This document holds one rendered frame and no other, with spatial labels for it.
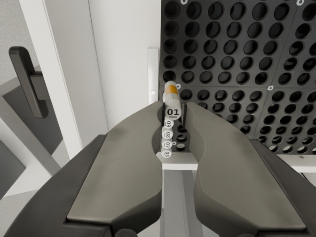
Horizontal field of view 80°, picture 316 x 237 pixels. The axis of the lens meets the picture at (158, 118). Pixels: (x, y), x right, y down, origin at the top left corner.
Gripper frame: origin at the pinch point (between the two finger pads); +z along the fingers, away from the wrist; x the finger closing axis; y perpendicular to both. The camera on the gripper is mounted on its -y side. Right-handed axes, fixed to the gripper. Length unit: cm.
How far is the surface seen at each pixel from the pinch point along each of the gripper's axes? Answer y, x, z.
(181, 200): 87, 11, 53
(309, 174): 17.7, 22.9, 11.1
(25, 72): 0.2, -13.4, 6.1
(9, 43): 16, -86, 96
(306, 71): 0.0, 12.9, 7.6
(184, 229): 87, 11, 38
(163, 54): -1.3, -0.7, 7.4
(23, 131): 20.0, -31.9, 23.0
